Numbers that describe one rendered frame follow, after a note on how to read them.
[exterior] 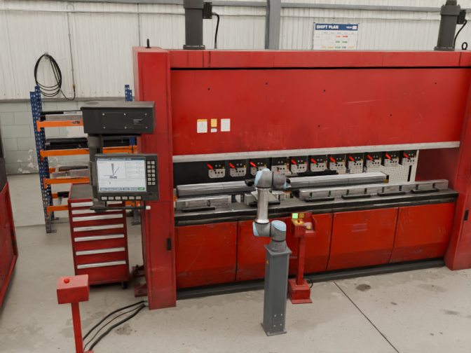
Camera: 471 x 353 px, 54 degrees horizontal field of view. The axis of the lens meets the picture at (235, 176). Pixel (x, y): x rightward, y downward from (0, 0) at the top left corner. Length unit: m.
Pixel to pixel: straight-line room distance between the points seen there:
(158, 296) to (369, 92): 2.72
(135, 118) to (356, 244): 2.66
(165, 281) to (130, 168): 1.30
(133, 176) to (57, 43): 5.03
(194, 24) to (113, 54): 4.30
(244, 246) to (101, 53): 4.81
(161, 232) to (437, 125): 2.92
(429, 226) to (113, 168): 3.38
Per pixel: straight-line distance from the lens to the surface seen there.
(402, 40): 10.06
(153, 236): 4.16
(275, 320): 4.13
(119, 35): 8.26
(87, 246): 4.59
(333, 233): 4.79
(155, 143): 3.89
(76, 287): 3.43
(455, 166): 5.44
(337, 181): 5.04
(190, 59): 4.01
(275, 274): 3.89
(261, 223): 3.74
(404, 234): 5.23
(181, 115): 4.08
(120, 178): 3.53
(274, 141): 4.34
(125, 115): 3.43
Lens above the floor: 2.52
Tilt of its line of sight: 18 degrees down
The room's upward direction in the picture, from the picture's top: 1 degrees clockwise
